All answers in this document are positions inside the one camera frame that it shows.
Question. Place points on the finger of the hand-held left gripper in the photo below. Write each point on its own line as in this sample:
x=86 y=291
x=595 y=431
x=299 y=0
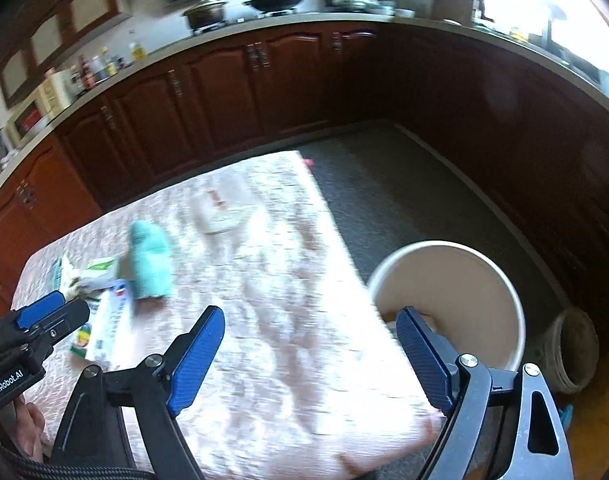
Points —
x=42 y=307
x=69 y=317

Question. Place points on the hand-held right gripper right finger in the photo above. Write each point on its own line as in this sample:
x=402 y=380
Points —
x=427 y=360

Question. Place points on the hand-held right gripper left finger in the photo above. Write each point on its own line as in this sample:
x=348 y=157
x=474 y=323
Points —
x=194 y=360

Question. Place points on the white milk carton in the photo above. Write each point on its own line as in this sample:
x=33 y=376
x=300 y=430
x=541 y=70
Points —
x=107 y=325

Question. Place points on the green and white wrapper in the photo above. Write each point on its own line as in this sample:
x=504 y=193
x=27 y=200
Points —
x=97 y=270

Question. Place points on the white plastic bucket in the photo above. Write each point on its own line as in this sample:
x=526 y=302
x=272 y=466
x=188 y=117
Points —
x=459 y=285

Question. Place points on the blue snack packet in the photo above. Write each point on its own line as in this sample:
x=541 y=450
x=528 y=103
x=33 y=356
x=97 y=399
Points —
x=149 y=260

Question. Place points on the person's left hand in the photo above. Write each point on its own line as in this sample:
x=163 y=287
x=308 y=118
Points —
x=29 y=425

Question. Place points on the dirty grey bucket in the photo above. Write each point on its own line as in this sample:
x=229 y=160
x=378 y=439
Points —
x=577 y=350

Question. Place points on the cream microwave oven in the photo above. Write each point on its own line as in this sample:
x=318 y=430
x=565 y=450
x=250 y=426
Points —
x=44 y=105

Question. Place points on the red sauce bottle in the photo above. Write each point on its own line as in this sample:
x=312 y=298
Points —
x=88 y=74

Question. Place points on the clear white-cap bottle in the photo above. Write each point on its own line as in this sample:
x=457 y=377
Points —
x=99 y=70

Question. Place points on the yellow-cap seasoning bottle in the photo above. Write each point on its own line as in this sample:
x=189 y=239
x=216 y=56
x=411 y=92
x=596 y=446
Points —
x=107 y=64

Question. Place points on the yellow oil bottle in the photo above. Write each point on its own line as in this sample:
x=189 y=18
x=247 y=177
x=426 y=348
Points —
x=137 y=50

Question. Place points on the wooden base cabinets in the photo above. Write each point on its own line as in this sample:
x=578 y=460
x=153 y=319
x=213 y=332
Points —
x=284 y=85

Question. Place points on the brown cooking pot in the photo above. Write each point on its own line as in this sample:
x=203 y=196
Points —
x=204 y=15

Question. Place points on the wooden cutting board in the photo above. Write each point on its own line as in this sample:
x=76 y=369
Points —
x=452 y=9

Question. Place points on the black wok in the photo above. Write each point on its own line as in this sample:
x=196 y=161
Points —
x=277 y=1

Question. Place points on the bright window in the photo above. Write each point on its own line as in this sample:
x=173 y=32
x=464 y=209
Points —
x=534 y=0

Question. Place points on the wooden wall cabinets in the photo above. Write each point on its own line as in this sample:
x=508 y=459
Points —
x=59 y=15

